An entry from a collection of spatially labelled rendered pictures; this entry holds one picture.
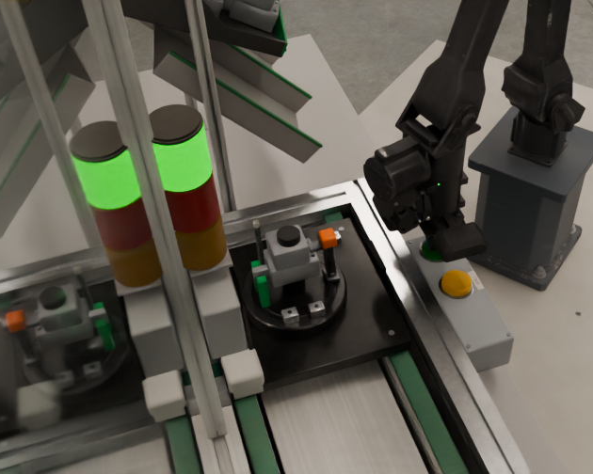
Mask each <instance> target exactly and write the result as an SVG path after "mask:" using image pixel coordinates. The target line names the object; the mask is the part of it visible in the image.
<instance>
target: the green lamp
mask: <svg viewBox="0 0 593 474"><path fill-rule="evenodd" d="M152 147H153V150H154V154H155V158H156V162H157V165H158V169H159V173H160V177H161V181H162V184H163V188H164V189H166V190H169V191H172V192H184V191H189V190H192V189H195V188H197V187H199V186H201V185H202V184H204V183H205V182H206V181H207V180H208V179H209V177H210V176H211V173H212V165H211V159H210V154H209V150H208V145H207V139H206V134H205V130H204V125H202V128H201V130H200V131H199V133H198V134H196V135H195V136H194V137H193V138H191V139H190V140H188V141H186V142H184V143H181V144H178V145H171V146H165V145H159V144H153V146H152Z"/></svg>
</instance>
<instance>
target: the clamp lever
mask: <svg viewBox="0 0 593 474"><path fill-rule="evenodd" d="M318 237H319V240H317V241H314V242H310V243H308V246H309V250H310V252H311V253H313V252H316V251H320V250H324V260H325V268H326V272H327V274H328V277H333V276H335V275H336V263H335V253H334V246H336V245H337V237H336V235H335V233H334V230H333V228H329V229H323V230H320V231H318Z"/></svg>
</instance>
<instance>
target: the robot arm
mask: <svg viewBox="0 0 593 474"><path fill-rule="evenodd" d="M508 3H509V0H461V2H460V5H459V8H458V11H457V15H456V17H455V20H454V23H453V25H452V28H451V31H450V34H449V37H448V39H447V41H446V44H445V47H444V49H443V51H442V53H441V56H440V57H439V58H437V59H436V60H435V61H434V62H433V63H431V64H430V65H429V66H428V67H427V68H426V69H425V72H424V74H423V76H422V78H421V80H420V82H419V84H418V86H417V87H416V89H415V91H414V93H413V95H412V96H411V98H410V100H409V102H408V104H407V106H406V107H405V109H404V111H403V112H402V114H401V116H400V118H399V119H398V121H397V122H396V123H395V127H396V128H397V129H399V130H400V131H401V132H402V133H403V138H402V139H400V140H398V141H396V142H394V143H392V144H391V145H389V146H385V147H382V148H380V149H378V150H376V151H375V155H374V156H372V157H370V158H368V159H367V160H366V162H365V164H364V165H363V173H364V177H365V179H366V182H367V184H368V186H369V188H370V189H371V191H372V192H373V194H374V195H373V197H372V201H373V203H374V205H375V207H376V209H377V213H378V215H379V216H380V218H381V219H382V221H383V223H384V224H385V226H386V228H387V229H388V230H389V231H397V230H398V231H399V233H400V234H405V233H407V232H409V231H411V230H412V229H415V228H417V227H418V226H420V228H421V230H422V231H423V233H424V235H425V238H426V242H427V245H428V248H429V250H430V251H435V250H437V251H438V253H439V255H440V256H441V259H442V260H443V261H445V262H450V261H456V260H460V259H463V258H467V257H470V256H474V255H477V254H481V253H484V252H486V250H487V246H488V240H487V238H486V237H485V235H484V234H483V232H482V231H481V229H480V228H479V227H478V226H477V225H476V224H475V223H474V222H471V223H467V224H466V222H465V221H464V217H465V216H464V214H463V213H462V211H461V210H460V209H459V208H463V207H465V202H466V201H465V199H464V198H463V197H462V195H461V194H460V189H461V185H463V184H467V183H468V179H469V178H468V176H467V175H466V174H465V172H464V171H463V166H464V158H465V149H466V142H467V137H468V136H469V135H471V134H474V133H476V132H478V131H480V130H481V126H480V125H479V124H478V123H476V121H477V119H478V116H479V113H480V110H481V106H482V103H483V100H484V96H485V93H486V84H485V77H484V67H485V63H486V60H487V57H488V55H489V51H490V48H491V46H492V43H493V41H494V39H495V36H496V34H497V31H498V29H499V26H500V24H501V21H502V19H503V17H504V14H505V10H506V8H507V5H508ZM570 6H571V0H528V4H527V13H526V23H525V32H524V41H523V50H522V54H521V55H520V56H519V57H518V58H517V59H516V60H515V61H514V62H513V63H512V64H511V65H510V66H507V67H505V69H504V83H503V86H502V88H501V91H502V92H504V93H505V97H506V98H508V99H509V101H510V104H511V105H513V106H515V107H517V108H518V109H520V110H519V112H518V114H517V116H516V117H514V118H513V125H512V131H511V136H510V141H511V142H513V143H512V144H511V145H510V147H509V148H508V149H507V152H508V153H510V154H513V155H515V156H518V157H520V158H522V159H525V160H528V161H531V162H533V163H536V164H539V165H542V166H546V167H551V166H552V165H553V164H554V162H555V161H556V159H557V158H558V157H559V155H560V154H561V153H562V151H563V150H564V149H565V147H566V146H567V145H568V143H569V141H568V140H567V139H566V135H567V132H570V131H572V130H573V126H574V124H576V123H578V122H579V121H580V120H581V118H582V115H583V113H584V111H585V107H583V106H582V105H581V104H580V103H578V102H577V101H575V100H574V99H573V98H572V95H573V76H572V73H571V71H570V69H569V65H568V63H567V60H566V59H565V57H564V50H565V44H566V37H567V31H568V24H569V13H570ZM419 115H422V116H423V117H424V118H425V119H427V120H428V121H430V122H431V123H432V124H430V125H428V126H426V127H425V126H424V125H423V124H422V123H421V122H419V121H418V120H417V119H416V118H417V117H418V116H419ZM419 220H421V222H419Z"/></svg>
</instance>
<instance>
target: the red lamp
mask: <svg viewBox="0 0 593 474"><path fill-rule="evenodd" d="M164 192H165V196H166V200H167V204H168V209H169V213H170V217H171V221H172V225H173V228H174V230H176V231H179V232H182V233H194V232H199V231H202V230H205V229H208V228H209V227H211V226H212V225H213V224H214V223H215V222H216V221H217V219H218V217H219V214H220V209H219V204H218V198H217V193H216V185H215V179H214V174H213V169H212V173H211V176H210V177H209V179H208V180H207V181H206V182H205V183H204V184H202V185H201V186H199V187H197V188H195V189H192V190H189V191H184V192H172V191H169V190H166V191H164Z"/></svg>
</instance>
